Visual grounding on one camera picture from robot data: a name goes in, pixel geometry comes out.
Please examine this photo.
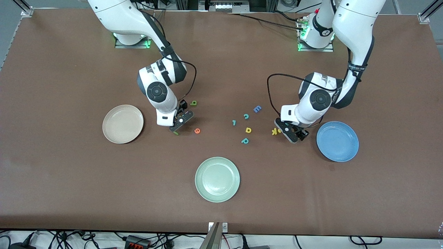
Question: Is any blue plate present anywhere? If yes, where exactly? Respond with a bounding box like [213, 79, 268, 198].
[316, 121, 360, 163]

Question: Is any beige brown plate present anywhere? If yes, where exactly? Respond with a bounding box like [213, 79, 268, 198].
[102, 104, 144, 144]

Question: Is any pale green plate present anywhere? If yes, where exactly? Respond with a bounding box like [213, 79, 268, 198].
[195, 157, 241, 203]

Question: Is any grey control equipment box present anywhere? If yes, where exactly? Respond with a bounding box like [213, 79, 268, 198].
[199, 0, 250, 13]

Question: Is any black orange power strip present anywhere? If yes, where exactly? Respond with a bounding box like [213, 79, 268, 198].
[125, 235, 152, 249]

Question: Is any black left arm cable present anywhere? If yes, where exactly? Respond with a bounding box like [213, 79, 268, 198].
[266, 73, 350, 116]

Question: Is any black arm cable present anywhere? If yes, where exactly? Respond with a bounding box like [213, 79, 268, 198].
[266, 73, 350, 116]
[138, 7, 198, 104]

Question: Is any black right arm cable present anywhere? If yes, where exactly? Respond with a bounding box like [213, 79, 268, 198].
[138, 7, 198, 104]

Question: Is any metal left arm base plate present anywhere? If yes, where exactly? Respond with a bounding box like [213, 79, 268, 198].
[298, 17, 335, 52]

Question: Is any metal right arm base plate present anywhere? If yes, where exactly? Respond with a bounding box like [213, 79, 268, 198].
[114, 34, 153, 49]

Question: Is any black table cable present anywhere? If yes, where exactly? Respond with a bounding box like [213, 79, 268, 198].
[227, 12, 307, 31]

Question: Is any aluminium camera post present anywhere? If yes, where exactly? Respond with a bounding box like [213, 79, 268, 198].
[200, 222, 222, 249]

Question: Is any black looped floor cable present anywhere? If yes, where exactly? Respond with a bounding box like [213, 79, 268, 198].
[349, 235, 383, 245]

